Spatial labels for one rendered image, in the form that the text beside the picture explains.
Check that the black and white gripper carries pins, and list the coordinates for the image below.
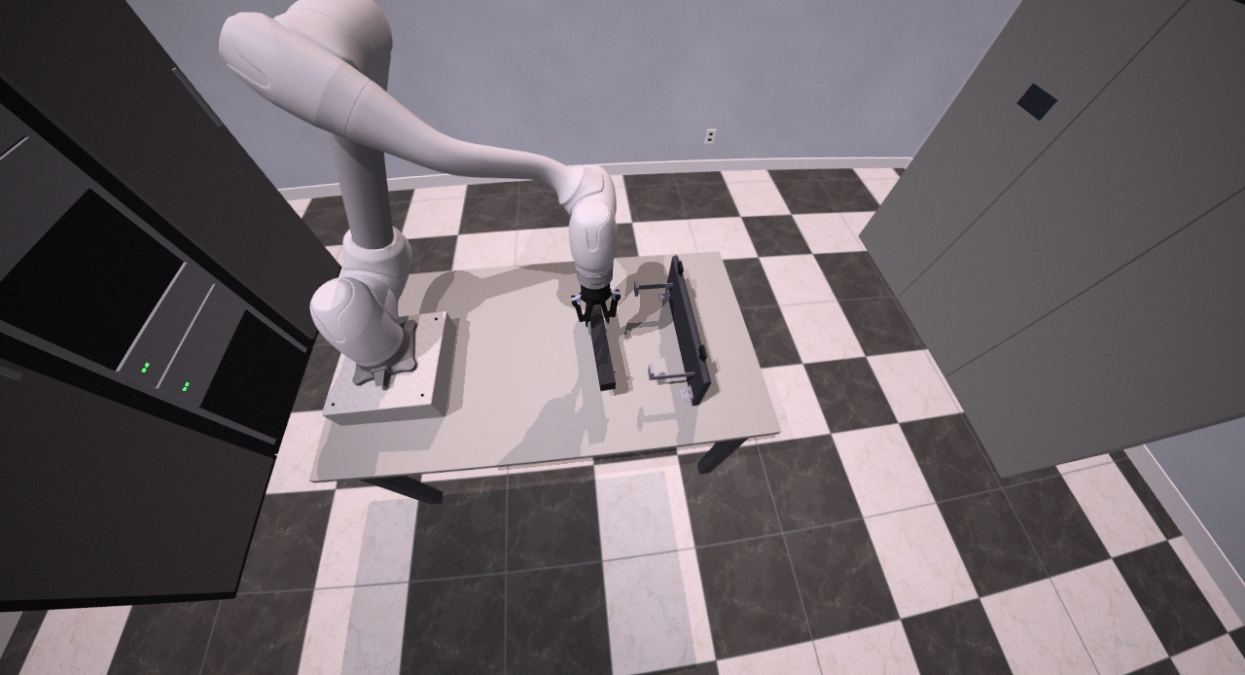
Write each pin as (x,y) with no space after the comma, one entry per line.
(593,297)

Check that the black rectangular panel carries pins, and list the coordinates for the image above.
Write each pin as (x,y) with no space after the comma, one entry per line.
(687,334)

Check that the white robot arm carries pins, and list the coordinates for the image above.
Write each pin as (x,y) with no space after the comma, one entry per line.
(308,63)

